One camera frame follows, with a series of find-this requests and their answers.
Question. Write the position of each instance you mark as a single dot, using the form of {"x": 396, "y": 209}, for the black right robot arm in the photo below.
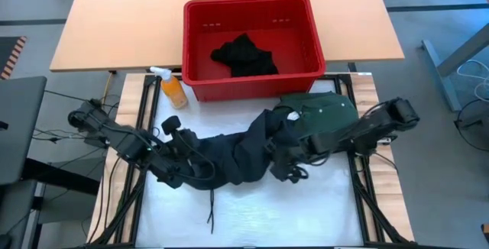
{"x": 366, "y": 127}

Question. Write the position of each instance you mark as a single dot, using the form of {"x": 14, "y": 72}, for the grey desk leg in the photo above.
{"x": 447, "y": 62}

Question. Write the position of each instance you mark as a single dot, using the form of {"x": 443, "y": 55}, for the striped floor mat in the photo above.
{"x": 11, "y": 58}

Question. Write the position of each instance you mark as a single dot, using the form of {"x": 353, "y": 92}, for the red plastic laundry bin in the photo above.
{"x": 302, "y": 50}

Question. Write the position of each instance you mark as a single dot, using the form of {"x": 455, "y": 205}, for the orange spray bottle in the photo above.
{"x": 173, "y": 90}

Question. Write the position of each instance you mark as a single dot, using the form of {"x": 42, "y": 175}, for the black aluminium table frame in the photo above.
{"x": 147, "y": 104}

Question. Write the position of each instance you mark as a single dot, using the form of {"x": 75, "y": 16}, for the black garment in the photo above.
{"x": 244, "y": 56}

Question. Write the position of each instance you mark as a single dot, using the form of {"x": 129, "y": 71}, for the dark green shirt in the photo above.
{"x": 324, "y": 113}

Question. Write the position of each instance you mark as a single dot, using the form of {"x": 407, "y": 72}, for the dark navy sweatpants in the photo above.
{"x": 237, "y": 157}

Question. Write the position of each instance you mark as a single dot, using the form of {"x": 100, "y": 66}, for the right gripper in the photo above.
{"x": 290, "y": 157}

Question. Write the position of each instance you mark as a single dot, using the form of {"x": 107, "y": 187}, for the light wooden desk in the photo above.
{"x": 126, "y": 23}

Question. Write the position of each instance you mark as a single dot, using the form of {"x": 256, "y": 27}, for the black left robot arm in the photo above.
{"x": 122, "y": 142}

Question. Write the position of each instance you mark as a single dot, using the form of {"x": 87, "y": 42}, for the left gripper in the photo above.
{"x": 185, "y": 149}

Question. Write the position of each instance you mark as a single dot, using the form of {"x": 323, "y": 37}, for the dark grey chair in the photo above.
{"x": 19, "y": 127}

